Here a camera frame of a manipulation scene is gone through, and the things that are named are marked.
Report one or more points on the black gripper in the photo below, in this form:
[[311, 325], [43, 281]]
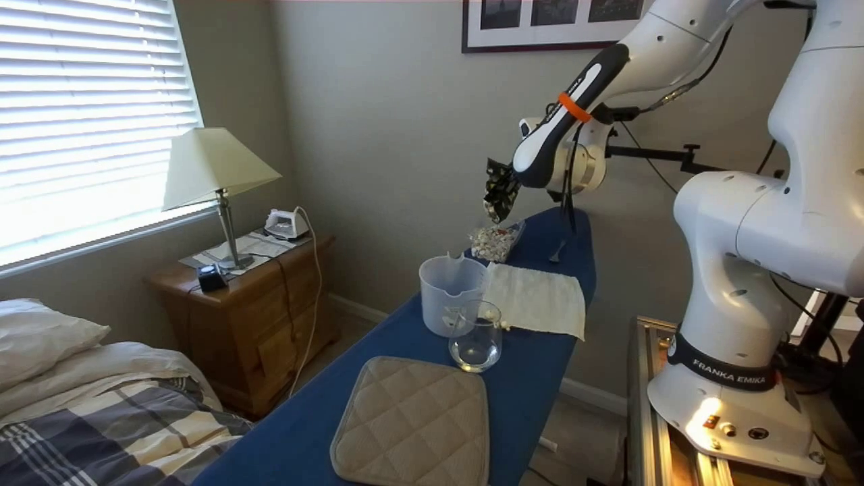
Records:
[[510, 173]]

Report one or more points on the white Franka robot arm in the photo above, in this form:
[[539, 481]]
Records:
[[774, 233]]

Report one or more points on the metal spoon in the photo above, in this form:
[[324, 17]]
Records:
[[558, 252]]

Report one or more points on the white cloth napkin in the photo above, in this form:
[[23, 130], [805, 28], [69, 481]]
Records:
[[542, 300]]

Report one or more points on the clear plastic measuring jug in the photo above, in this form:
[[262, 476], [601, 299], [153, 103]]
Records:
[[450, 300]]

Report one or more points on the black framed picture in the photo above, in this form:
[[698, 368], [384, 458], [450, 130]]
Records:
[[542, 22]]

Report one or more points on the clear glass cup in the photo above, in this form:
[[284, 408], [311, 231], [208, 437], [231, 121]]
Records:
[[475, 349]]

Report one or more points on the small white device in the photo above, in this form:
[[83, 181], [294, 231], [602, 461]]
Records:
[[286, 226]]

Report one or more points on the papers on nightstand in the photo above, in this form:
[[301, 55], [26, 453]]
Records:
[[258, 248]]

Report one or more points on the grey quilted pot holder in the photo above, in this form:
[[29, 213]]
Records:
[[408, 423]]

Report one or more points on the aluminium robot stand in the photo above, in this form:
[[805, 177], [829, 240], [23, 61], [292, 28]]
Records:
[[651, 423]]

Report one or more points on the cream shade table lamp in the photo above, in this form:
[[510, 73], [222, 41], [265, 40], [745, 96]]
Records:
[[216, 163]]

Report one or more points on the small black alarm clock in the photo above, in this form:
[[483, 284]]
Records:
[[211, 280]]

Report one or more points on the wooden nightstand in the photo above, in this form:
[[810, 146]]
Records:
[[234, 334]]

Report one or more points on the blue ironing board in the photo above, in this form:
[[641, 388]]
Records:
[[299, 434]]

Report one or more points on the white window blinds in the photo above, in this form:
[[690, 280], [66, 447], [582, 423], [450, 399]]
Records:
[[91, 110]]

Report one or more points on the white bed sheet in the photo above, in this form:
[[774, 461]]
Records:
[[97, 368]]

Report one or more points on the blue plaid duvet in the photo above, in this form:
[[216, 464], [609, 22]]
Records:
[[108, 441]]

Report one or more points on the white pillow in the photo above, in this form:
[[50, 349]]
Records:
[[42, 338]]

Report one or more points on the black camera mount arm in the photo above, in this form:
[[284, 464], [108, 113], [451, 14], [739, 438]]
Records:
[[664, 154]]

